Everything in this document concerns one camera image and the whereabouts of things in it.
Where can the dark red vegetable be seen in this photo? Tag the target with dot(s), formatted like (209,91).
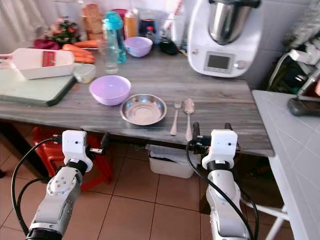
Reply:
(45,45)

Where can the clear drinking glass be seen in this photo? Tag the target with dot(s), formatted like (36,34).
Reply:
(107,59)

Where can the small clear lidded container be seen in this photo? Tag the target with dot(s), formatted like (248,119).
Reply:
(85,73)

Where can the flower bouquet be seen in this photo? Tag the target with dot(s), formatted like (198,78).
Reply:
(64,31)

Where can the steel fork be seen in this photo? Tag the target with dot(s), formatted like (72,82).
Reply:
(175,119)

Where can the small black dish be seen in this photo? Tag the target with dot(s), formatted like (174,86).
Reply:
(169,47)

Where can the stainless steel bowl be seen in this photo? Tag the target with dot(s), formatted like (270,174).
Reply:
(143,110)

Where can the grey wooden table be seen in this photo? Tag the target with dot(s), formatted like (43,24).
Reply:
(225,107)

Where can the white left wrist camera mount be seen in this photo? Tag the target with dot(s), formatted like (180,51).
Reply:
(76,145)

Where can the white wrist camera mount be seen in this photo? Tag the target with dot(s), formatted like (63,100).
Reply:
(224,145)
(76,145)

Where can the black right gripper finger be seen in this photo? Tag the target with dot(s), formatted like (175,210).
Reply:
(228,126)
(195,131)

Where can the white plastic bin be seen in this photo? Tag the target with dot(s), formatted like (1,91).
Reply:
(172,165)

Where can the orange bottle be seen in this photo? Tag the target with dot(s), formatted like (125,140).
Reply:
(131,26)

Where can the clear jar of crackers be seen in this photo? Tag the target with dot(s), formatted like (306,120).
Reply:
(93,22)

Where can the white food processor steel jug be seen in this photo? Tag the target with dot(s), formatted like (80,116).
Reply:
(227,35)

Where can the dark jar blue label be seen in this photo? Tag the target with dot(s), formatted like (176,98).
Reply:
(148,30)

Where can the black kitchen appliance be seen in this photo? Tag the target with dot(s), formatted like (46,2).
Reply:
(287,75)

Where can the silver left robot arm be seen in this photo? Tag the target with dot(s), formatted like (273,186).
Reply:
(57,195)

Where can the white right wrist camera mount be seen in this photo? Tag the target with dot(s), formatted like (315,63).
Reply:
(224,145)

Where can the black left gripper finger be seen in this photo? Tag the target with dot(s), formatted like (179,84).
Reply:
(105,140)

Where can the steel spoon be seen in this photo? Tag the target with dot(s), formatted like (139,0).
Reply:
(188,106)

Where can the white tiled side table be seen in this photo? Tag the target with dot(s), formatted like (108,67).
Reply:
(295,150)

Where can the large purple plastic bowl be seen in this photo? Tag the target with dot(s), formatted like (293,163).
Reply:
(110,91)

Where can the teal water bottle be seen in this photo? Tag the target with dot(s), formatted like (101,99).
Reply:
(115,30)

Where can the red plastic stool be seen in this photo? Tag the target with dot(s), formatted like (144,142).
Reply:
(47,140)

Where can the white slicer with red blade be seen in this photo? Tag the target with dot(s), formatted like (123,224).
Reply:
(37,65)

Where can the orange carrot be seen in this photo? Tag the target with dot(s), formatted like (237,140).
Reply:
(78,51)
(87,44)

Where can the small purple plastic bowl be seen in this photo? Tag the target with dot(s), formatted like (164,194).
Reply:
(138,46)

